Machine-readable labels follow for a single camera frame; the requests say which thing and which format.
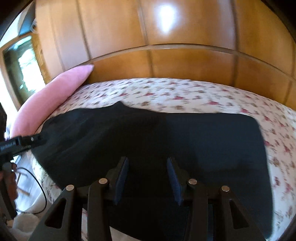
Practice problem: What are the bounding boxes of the wooden framed window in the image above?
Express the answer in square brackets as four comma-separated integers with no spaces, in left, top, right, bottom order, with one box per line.
[1,33,51,109]

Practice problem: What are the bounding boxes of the black cable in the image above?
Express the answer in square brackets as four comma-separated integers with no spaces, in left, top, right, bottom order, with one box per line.
[14,167,48,215]

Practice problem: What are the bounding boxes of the black pants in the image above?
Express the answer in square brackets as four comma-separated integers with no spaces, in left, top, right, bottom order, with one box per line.
[32,102,273,240]

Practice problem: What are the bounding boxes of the floral bedspread bed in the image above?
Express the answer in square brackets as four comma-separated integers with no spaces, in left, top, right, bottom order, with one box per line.
[45,78,295,240]

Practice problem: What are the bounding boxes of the person's left hand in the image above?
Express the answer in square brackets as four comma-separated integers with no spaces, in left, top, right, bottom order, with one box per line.
[1,163,18,201]

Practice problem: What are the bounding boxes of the pink pillow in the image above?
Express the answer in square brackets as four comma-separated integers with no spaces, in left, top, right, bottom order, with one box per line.
[10,64,94,138]

